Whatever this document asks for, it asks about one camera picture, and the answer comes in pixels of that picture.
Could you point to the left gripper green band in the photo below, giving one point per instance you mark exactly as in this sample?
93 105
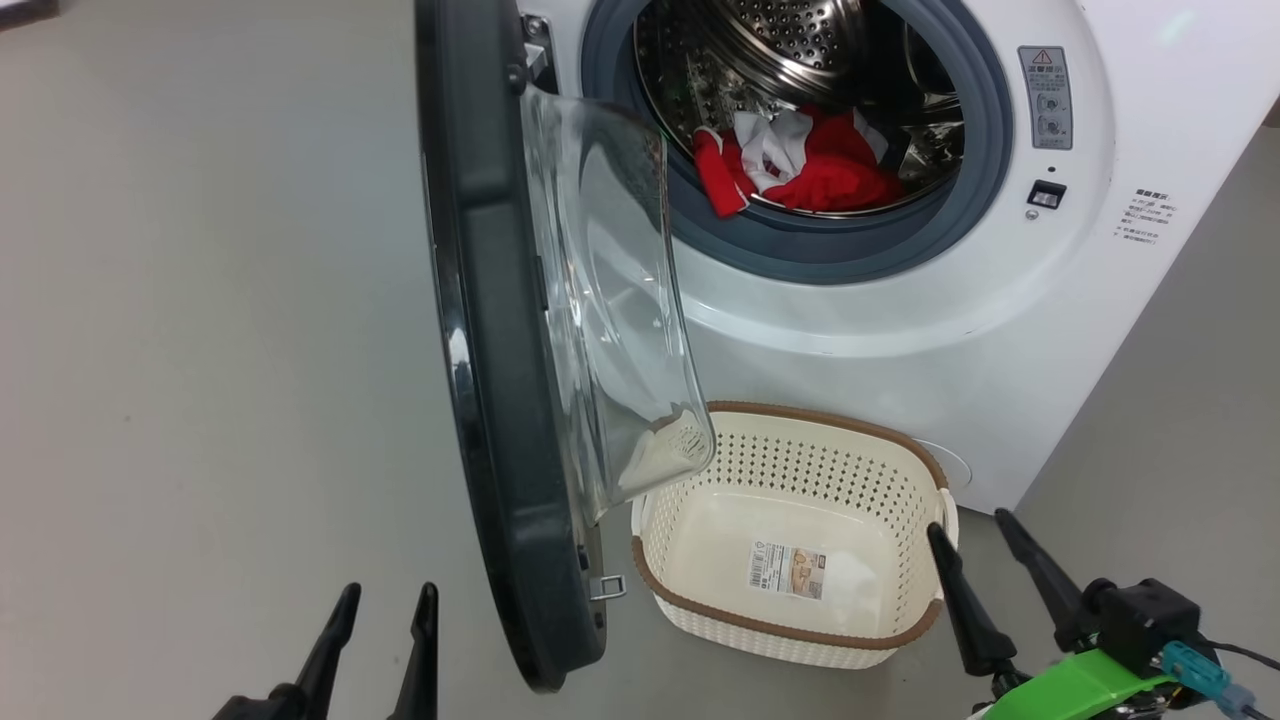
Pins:
245 708

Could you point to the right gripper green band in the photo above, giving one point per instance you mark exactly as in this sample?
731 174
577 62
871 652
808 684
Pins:
1070 690

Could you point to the black round washer door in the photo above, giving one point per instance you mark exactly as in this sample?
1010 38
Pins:
500 350

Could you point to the red and white garment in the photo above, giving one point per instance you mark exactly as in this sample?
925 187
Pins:
830 180

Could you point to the cream laundry basket brown rim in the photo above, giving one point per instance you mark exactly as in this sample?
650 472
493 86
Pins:
800 625

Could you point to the white front-load washing machine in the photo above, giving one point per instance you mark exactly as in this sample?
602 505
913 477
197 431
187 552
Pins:
900 320

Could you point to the grey rubber door gasket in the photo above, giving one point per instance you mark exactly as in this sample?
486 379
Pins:
800 245

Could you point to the steel washing machine drum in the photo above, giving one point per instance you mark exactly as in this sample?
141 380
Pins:
790 40

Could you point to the round filter cover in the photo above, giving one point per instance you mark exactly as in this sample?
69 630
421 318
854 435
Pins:
950 465

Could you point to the paper product label sticker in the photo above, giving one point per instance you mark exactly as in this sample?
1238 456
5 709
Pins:
788 570

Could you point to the grey warning label sticker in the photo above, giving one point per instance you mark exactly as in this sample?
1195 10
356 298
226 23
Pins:
1046 95

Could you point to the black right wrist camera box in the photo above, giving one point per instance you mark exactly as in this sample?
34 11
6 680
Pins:
1145 620

